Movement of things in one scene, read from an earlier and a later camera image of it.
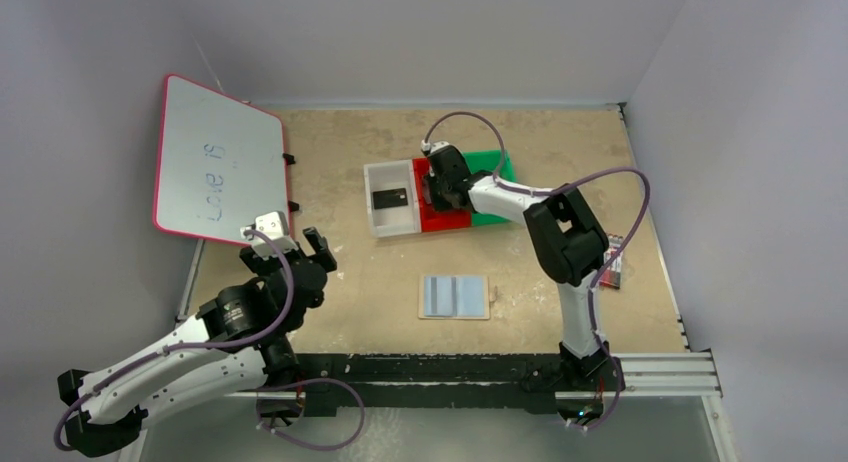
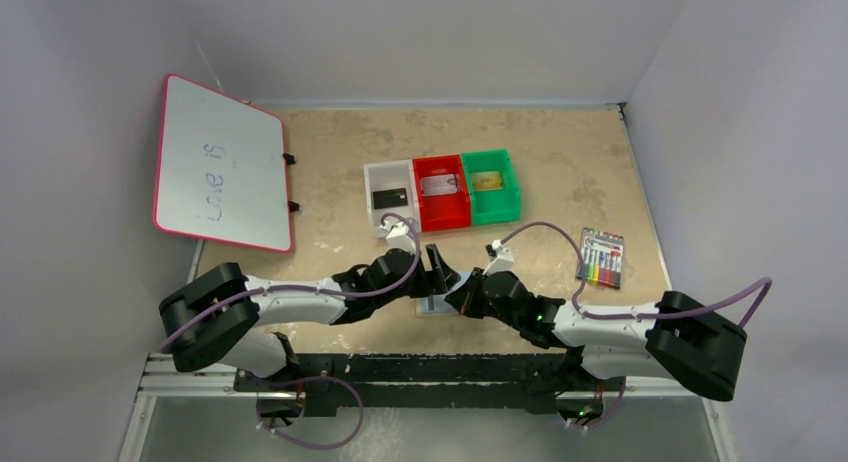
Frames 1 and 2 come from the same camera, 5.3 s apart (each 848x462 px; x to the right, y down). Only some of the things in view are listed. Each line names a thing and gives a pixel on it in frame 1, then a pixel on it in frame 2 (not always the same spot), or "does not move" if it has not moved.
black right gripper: (436, 186) to (474, 284)
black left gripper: (308, 263) to (428, 273)
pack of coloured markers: (612, 275) does not move
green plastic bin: (489, 161) does not move
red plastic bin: (430, 218) does not move
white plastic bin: (390, 176) does not move
